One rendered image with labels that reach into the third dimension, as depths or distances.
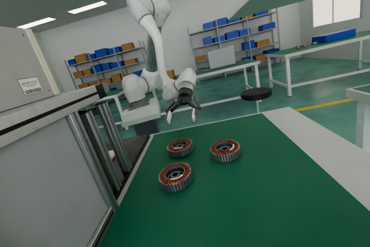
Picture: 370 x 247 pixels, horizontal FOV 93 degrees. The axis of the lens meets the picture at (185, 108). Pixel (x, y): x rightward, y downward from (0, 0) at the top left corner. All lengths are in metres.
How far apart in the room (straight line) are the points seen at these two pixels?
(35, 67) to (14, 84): 0.09
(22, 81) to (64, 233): 0.39
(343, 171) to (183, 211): 0.44
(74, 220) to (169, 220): 0.22
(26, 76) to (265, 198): 0.72
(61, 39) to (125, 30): 2.65
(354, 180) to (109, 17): 7.96
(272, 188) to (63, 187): 0.51
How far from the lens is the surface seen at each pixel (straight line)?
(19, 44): 0.69
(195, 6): 7.45
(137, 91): 1.51
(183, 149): 0.74
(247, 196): 0.55
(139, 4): 1.29
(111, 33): 8.00
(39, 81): 0.68
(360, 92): 1.28
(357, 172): 0.67
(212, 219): 0.51
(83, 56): 7.95
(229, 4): 0.26
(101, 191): 0.60
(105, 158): 0.63
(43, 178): 0.47
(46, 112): 0.47
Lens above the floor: 1.14
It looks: 16 degrees down
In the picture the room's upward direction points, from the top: 14 degrees counter-clockwise
